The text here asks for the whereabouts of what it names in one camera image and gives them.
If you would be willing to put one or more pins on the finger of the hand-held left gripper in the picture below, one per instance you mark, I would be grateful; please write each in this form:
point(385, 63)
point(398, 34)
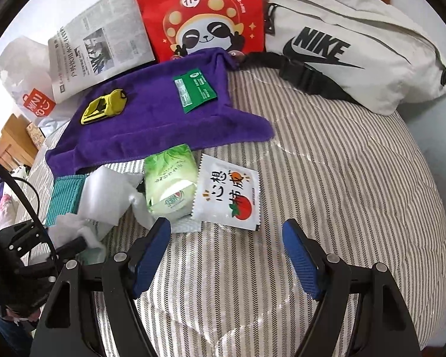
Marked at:
point(72, 246)

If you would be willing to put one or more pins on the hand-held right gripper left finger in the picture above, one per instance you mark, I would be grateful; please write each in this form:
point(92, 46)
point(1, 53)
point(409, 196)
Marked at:
point(152, 256)

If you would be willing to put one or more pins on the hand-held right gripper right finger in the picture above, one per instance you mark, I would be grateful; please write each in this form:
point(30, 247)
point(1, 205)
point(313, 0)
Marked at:
point(301, 256)

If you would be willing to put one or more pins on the teal cloth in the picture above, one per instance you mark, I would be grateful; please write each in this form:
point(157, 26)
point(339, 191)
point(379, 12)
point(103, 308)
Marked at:
point(65, 197)

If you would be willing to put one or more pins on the green tissue pack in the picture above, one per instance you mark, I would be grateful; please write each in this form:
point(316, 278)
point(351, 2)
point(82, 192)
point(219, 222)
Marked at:
point(169, 178)

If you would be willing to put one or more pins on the white snack packet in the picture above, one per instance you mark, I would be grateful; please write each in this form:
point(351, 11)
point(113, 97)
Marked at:
point(226, 193)

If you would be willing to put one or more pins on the purple towel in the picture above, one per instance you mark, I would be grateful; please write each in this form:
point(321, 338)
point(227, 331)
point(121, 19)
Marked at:
point(152, 119)

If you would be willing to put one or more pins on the wooden cabinet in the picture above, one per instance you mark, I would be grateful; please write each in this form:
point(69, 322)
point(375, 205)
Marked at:
point(11, 137)

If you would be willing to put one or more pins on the yellow black tool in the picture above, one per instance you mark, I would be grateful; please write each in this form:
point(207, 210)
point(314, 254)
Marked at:
point(104, 106)

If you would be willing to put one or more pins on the green flat packet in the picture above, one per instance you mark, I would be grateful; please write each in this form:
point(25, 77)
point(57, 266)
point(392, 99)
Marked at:
point(193, 89)

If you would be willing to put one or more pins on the white plastic shopping bag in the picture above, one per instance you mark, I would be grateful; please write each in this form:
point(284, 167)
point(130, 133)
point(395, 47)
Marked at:
point(18, 67)

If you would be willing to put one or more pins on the folded newspaper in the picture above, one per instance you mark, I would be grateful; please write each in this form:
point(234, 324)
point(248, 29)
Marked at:
point(107, 26)

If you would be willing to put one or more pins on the white waist bag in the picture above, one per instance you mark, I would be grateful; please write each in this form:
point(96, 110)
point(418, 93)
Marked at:
point(375, 18)

